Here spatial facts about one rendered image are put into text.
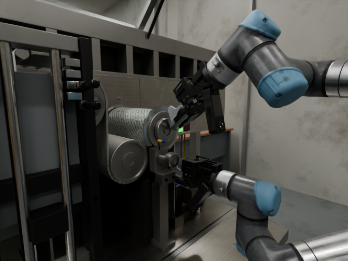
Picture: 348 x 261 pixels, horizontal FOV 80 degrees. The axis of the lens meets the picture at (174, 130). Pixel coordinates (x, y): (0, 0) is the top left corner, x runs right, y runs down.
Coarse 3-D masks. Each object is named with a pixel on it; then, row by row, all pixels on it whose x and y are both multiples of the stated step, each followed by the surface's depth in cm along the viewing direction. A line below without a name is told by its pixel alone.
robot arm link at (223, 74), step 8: (216, 56) 46; (208, 64) 48; (216, 64) 46; (224, 64) 45; (216, 72) 47; (224, 72) 46; (232, 72) 46; (216, 80) 48; (224, 80) 47; (232, 80) 48
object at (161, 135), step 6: (162, 120) 61; (168, 120) 63; (156, 126) 61; (162, 126) 61; (168, 126) 64; (156, 132) 60; (162, 132) 61; (168, 132) 63; (174, 132) 65; (156, 138) 62; (162, 138) 62; (168, 138) 64
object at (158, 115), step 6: (156, 114) 61; (162, 114) 62; (168, 114) 64; (150, 120) 60; (156, 120) 61; (150, 126) 60; (150, 132) 60; (150, 138) 60; (174, 138) 67; (156, 144) 62; (162, 144) 64; (168, 144) 66
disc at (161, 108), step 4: (156, 108) 62; (160, 108) 63; (164, 108) 64; (152, 112) 61; (156, 112) 62; (148, 116) 60; (152, 116) 61; (144, 120) 59; (148, 120) 60; (144, 124) 59; (148, 124) 60; (144, 128) 59; (144, 132) 59; (144, 136) 59; (176, 136) 69; (144, 140) 60; (148, 140) 61; (148, 144) 61; (172, 144) 68; (148, 148) 61; (168, 148) 67
